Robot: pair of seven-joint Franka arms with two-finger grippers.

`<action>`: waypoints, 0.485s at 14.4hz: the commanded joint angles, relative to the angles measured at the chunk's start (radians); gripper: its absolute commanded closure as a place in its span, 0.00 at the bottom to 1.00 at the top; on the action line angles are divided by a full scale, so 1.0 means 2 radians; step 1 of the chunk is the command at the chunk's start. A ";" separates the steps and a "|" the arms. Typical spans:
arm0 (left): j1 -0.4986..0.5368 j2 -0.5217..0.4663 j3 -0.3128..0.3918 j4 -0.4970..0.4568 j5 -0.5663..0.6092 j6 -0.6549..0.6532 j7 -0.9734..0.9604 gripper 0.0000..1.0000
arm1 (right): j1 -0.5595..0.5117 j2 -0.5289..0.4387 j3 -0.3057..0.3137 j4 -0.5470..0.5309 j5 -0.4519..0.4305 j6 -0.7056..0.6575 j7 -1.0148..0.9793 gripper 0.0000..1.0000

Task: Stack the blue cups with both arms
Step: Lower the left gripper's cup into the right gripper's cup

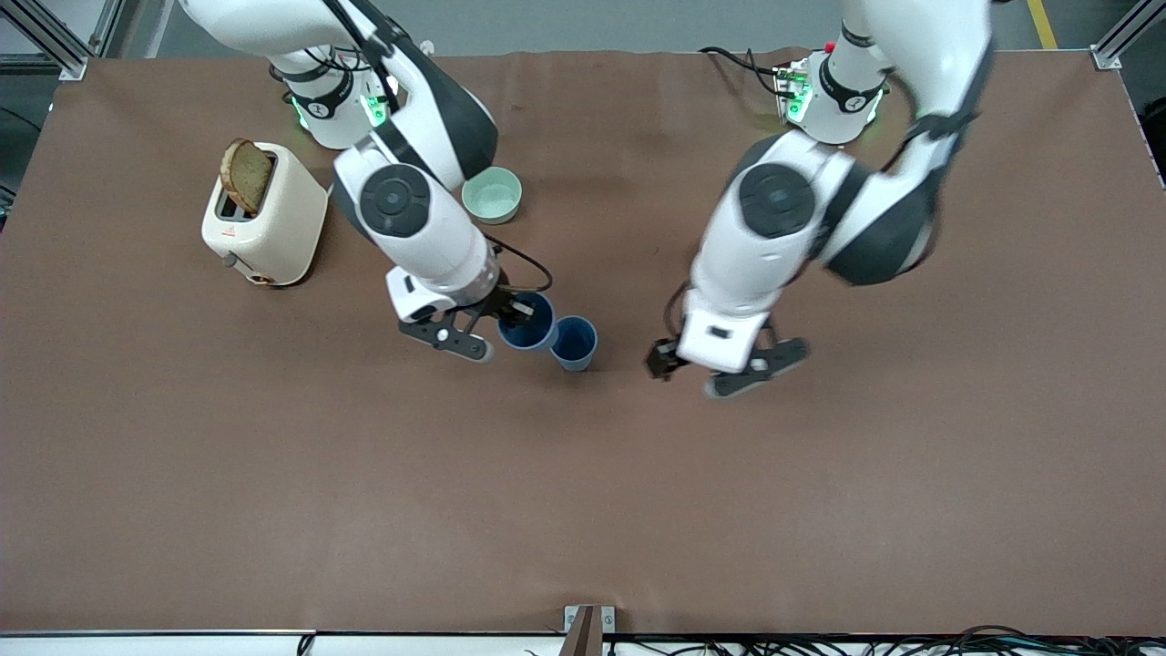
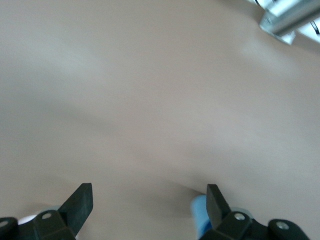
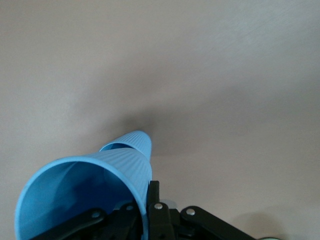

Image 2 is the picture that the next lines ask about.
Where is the blue plastic cup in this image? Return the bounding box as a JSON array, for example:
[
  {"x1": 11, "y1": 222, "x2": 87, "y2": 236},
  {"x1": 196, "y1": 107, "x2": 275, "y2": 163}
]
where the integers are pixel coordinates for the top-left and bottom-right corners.
[{"x1": 190, "y1": 194, "x2": 214, "y2": 240}]

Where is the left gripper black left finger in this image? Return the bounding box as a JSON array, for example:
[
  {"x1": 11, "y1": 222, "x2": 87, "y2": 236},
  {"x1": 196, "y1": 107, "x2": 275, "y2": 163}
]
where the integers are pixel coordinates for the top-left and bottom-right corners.
[{"x1": 0, "y1": 182, "x2": 94, "y2": 240}]

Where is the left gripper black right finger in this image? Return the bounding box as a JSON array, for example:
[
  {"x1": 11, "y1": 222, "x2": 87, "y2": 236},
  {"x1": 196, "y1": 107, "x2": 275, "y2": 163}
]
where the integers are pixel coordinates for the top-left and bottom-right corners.
[{"x1": 199, "y1": 184, "x2": 311, "y2": 240}]

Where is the aluminium frame post with bracket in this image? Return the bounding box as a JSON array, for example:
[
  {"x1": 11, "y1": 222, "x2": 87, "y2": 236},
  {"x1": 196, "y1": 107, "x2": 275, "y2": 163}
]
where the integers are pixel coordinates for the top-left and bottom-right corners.
[{"x1": 258, "y1": 0, "x2": 320, "y2": 46}]

